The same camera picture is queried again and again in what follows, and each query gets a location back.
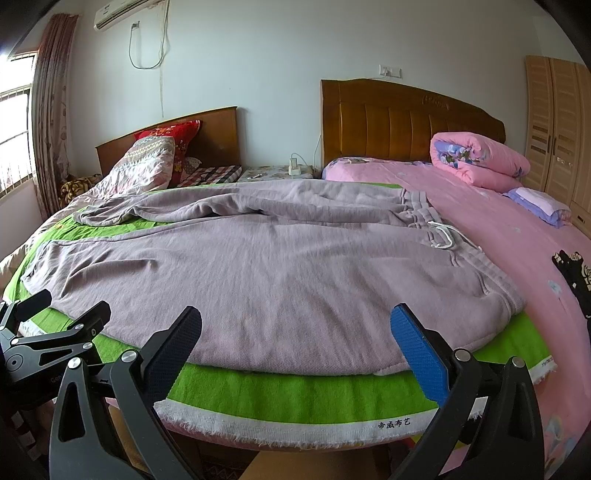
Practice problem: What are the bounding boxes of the lilac knit pants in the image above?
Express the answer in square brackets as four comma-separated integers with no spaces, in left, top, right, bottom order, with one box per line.
[21,180,526,376]

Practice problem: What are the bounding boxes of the brown yellow patterned blanket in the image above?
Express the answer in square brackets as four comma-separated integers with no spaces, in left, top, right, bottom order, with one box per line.
[59,174,102,208]

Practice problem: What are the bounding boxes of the pale pink patterned quilt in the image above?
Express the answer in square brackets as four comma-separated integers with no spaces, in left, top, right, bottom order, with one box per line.
[1,136,175,292]

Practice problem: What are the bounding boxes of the red plaid blanket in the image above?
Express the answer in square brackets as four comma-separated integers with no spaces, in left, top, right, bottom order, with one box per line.
[177,165,242,188]

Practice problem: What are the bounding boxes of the black patterned garment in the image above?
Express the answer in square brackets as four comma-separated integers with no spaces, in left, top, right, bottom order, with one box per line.
[552,250,591,320]

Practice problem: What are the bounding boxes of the green cartoon bed sheet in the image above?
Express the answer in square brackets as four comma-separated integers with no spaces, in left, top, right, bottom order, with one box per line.
[4,205,556,449]

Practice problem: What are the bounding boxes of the pink bed sheet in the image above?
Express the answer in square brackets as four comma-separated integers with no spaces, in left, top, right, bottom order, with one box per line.
[322,160,590,479]

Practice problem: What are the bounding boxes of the red embroidered pillow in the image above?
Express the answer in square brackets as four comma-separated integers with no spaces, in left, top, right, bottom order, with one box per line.
[134,120,201,188]

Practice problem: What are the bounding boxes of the pink patterned curtain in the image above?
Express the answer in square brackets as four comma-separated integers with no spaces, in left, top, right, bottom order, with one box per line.
[31,13,79,218]

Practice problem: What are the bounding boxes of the small brown wooden headboard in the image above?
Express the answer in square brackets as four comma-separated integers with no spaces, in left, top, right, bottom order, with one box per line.
[96,106,242,176]

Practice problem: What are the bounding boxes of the bright window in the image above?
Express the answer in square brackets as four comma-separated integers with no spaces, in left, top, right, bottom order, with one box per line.
[0,52,36,197]

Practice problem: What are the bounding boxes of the nightstand with floral cover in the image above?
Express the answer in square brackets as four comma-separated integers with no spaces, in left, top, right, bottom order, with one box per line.
[238,165,315,182]

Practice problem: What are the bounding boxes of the white charger on nightstand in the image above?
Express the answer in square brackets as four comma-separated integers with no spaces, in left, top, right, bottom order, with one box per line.
[288,157,301,177]

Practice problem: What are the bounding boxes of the rolled pink floral quilt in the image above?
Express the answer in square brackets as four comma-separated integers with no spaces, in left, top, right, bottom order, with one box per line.
[430,132,531,193]

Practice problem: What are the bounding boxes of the large brown wooden headboard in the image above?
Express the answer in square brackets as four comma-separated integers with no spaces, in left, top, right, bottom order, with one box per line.
[321,79,506,167]

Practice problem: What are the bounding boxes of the light wooden wardrobe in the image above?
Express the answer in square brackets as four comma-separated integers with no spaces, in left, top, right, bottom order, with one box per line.
[523,56,590,235]

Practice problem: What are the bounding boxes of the white air conditioner cable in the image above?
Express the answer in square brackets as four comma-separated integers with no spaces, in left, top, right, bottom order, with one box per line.
[127,0,171,71]

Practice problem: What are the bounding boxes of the white wall air conditioner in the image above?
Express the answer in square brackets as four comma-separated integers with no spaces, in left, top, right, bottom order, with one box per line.
[93,0,160,32]

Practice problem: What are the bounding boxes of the white wall socket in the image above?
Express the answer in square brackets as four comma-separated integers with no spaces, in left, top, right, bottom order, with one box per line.
[379,65,403,79]

